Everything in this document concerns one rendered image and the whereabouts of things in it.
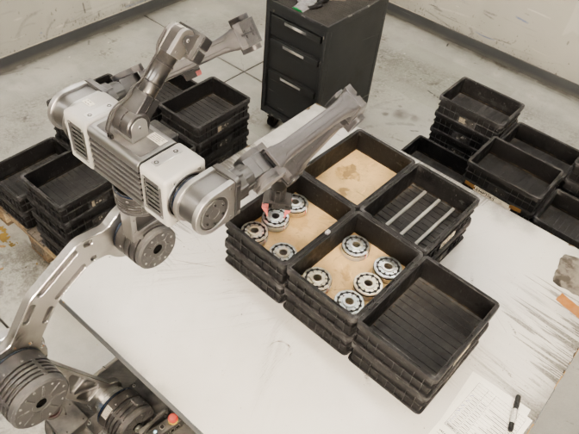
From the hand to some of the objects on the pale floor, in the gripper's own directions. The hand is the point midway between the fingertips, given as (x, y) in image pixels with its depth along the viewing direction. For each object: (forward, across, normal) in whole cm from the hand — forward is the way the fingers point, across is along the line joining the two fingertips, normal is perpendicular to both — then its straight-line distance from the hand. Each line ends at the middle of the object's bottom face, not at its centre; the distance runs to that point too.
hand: (276, 214), depth 224 cm
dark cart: (+88, +14, +179) cm, 200 cm away
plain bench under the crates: (+87, +31, -12) cm, 93 cm away
